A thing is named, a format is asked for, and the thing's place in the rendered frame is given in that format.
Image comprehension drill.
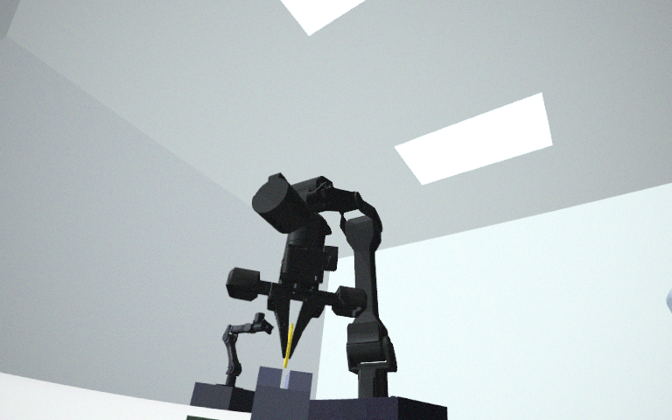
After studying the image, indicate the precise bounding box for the gold coin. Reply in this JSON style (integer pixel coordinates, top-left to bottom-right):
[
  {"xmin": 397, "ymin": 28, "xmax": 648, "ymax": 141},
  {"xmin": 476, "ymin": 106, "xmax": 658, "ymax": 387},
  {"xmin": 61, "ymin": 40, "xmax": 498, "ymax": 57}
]
[{"xmin": 283, "ymin": 323, "xmax": 294, "ymax": 368}]

